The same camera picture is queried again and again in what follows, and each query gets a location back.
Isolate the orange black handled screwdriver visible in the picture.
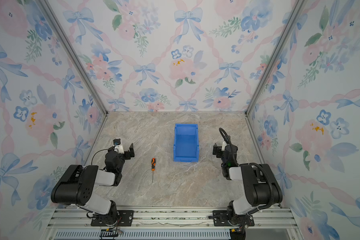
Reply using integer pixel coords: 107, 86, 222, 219
151, 158, 156, 183

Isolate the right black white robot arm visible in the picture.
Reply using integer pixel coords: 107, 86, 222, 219
211, 142, 283, 226

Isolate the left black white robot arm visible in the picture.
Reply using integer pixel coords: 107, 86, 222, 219
51, 139, 135, 226

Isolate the blue plastic bin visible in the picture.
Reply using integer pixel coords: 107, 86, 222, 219
173, 124, 200, 163

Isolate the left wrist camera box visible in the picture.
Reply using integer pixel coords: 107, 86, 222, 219
114, 145, 125, 155

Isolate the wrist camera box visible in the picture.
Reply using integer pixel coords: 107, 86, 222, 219
114, 145, 125, 155
222, 141, 228, 151

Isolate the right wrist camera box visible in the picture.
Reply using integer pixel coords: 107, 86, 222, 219
222, 141, 228, 151

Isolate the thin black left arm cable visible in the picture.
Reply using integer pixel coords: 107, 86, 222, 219
91, 148, 115, 166

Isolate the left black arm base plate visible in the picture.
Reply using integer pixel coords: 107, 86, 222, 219
91, 210, 135, 227

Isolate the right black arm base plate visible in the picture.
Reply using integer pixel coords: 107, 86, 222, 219
208, 210, 255, 228

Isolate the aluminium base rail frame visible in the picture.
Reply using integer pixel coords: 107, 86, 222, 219
42, 205, 303, 240

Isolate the left aluminium corner post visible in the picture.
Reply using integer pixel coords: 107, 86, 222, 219
36, 0, 109, 116

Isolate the aluminium corner post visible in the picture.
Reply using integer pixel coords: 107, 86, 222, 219
36, 0, 109, 116
246, 0, 306, 117

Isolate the right aluminium corner post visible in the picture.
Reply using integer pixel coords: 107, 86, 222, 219
246, 0, 306, 117

